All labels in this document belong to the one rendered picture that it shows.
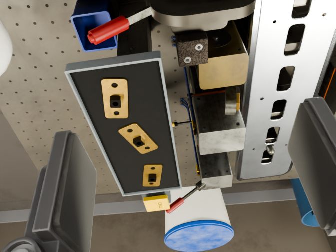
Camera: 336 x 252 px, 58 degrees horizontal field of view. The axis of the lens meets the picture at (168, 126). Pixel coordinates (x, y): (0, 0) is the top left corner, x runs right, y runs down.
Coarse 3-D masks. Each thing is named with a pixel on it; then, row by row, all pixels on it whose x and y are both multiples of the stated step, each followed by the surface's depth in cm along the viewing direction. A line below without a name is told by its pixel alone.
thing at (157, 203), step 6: (144, 198) 74; (150, 198) 74; (156, 198) 74; (162, 198) 74; (144, 204) 76; (150, 204) 75; (156, 204) 75; (162, 204) 76; (168, 204) 76; (150, 210) 78; (156, 210) 78
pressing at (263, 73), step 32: (256, 0) 54; (288, 0) 55; (320, 0) 55; (256, 32) 59; (320, 32) 60; (256, 64) 65; (288, 64) 66; (320, 64) 67; (256, 96) 72; (288, 96) 73; (256, 128) 81; (288, 128) 82; (256, 160) 93; (288, 160) 94
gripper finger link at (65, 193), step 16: (64, 144) 11; (80, 144) 12; (48, 160) 10; (64, 160) 10; (80, 160) 12; (48, 176) 10; (64, 176) 10; (80, 176) 11; (96, 176) 13; (48, 192) 10; (64, 192) 10; (80, 192) 11; (32, 208) 10; (48, 208) 9; (64, 208) 9; (80, 208) 11; (32, 224) 10; (48, 224) 9; (64, 224) 9; (80, 224) 11; (48, 240) 9; (64, 240) 10; (80, 240) 10
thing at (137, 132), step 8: (120, 128) 53; (128, 128) 53; (136, 128) 53; (128, 136) 55; (136, 136) 55; (144, 136) 55; (136, 144) 55; (144, 144) 55; (152, 144) 57; (144, 152) 59
